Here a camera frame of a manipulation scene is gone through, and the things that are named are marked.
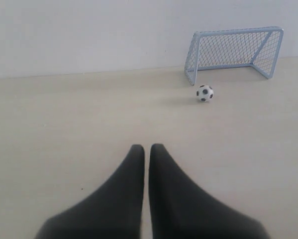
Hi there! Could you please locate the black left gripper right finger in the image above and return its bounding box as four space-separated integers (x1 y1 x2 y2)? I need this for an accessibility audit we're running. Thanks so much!
149 143 270 239

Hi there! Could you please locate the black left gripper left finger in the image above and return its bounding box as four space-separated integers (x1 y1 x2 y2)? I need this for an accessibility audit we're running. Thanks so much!
36 144 145 239

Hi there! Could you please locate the black and white soccer ball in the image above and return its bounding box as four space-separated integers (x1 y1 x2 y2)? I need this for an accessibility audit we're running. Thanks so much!
197 85 214 102

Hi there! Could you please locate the light blue miniature goal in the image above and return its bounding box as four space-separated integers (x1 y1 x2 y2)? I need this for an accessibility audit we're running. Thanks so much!
184 26 284 86

